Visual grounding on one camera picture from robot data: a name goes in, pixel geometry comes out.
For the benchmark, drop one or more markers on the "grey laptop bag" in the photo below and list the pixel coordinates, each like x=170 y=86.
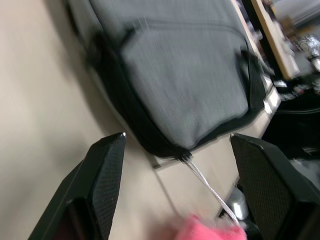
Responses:
x=175 y=75

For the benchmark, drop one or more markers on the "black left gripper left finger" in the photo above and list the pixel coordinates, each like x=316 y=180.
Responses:
x=100 y=190

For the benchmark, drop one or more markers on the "wooden table in background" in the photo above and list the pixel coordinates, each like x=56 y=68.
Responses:
x=272 y=35

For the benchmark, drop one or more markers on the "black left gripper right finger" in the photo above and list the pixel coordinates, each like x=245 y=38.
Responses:
x=270 y=185

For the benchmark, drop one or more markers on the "silver table leg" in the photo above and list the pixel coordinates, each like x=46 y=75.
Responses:
x=237 y=205

